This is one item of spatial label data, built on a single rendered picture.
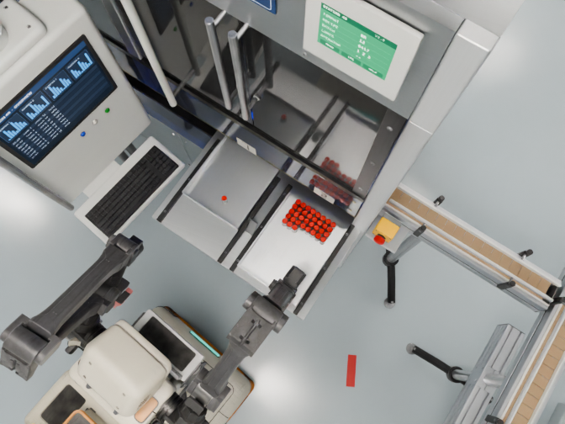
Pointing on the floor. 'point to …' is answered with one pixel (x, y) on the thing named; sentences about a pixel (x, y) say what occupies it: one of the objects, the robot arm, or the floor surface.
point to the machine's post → (428, 115)
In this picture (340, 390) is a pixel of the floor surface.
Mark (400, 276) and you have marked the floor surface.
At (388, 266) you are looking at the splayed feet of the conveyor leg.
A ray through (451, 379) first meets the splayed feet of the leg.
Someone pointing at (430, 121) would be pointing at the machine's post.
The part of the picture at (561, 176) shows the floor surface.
